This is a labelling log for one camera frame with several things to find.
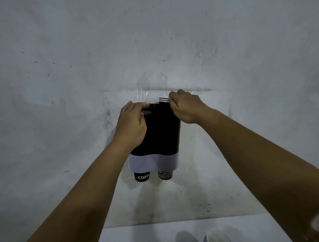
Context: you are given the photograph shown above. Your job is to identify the person's left hand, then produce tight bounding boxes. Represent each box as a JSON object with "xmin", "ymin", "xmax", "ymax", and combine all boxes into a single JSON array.
[{"xmin": 111, "ymin": 101, "xmax": 150, "ymax": 151}]

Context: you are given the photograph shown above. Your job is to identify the person's right hand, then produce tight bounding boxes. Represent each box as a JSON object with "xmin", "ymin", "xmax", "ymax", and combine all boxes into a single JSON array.
[{"xmin": 168, "ymin": 89, "xmax": 212, "ymax": 124}]

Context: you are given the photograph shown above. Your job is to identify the stack of black paper cups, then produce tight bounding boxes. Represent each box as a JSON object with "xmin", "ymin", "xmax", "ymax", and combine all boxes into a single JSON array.
[
  {"xmin": 130, "ymin": 103, "xmax": 160, "ymax": 182},
  {"xmin": 156, "ymin": 97, "xmax": 181, "ymax": 180}
]

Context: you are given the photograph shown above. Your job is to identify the person's right forearm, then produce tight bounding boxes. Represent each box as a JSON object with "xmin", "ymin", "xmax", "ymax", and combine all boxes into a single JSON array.
[{"xmin": 197, "ymin": 107, "xmax": 319, "ymax": 242}]

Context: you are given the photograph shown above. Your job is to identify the person's left forearm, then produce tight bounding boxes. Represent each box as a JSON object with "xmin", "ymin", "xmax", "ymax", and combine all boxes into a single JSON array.
[{"xmin": 27, "ymin": 140, "xmax": 132, "ymax": 242}]

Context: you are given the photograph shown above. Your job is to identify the white paper band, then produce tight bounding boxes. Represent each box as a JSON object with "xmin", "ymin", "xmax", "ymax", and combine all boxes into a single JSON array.
[{"xmin": 128, "ymin": 152, "xmax": 179, "ymax": 173}]

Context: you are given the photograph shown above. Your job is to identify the white paper cup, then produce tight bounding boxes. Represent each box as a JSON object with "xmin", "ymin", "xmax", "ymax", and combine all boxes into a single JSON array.
[{"xmin": 206, "ymin": 228, "xmax": 232, "ymax": 242}]

